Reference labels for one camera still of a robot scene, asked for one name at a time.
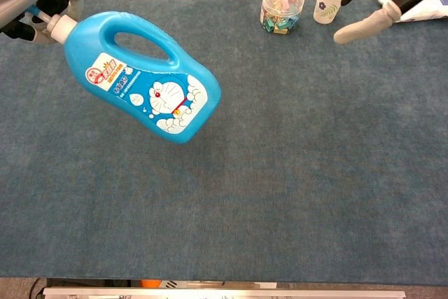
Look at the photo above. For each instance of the clear jar of binder clips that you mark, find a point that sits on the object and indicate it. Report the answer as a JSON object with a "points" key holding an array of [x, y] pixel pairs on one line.
{"points": [[281, 12]]}

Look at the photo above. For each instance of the white flower-print paper cup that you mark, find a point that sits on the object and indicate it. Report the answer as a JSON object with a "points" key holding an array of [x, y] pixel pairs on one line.
{"points": [[327, 8]]}

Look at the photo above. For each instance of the aluminium profile rail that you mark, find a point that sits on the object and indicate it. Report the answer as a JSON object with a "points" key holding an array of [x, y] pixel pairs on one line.
{"points": [[224, 293]]}

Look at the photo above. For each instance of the white plastic bag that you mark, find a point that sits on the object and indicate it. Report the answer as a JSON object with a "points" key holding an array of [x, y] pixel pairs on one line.
{"points": [[427, 8]]}

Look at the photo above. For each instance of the blue felt table mat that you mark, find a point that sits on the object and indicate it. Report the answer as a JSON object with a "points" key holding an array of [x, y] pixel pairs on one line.
{"points": [[262, 173]]}

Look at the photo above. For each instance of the blue cartoon-label detergent pump bottle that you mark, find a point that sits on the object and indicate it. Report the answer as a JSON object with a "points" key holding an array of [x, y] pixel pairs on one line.
{"points": [[115, 75]]}

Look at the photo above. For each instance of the orange object under table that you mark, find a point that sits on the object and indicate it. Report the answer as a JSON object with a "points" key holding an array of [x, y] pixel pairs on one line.
{"points": [[151, 283]]}

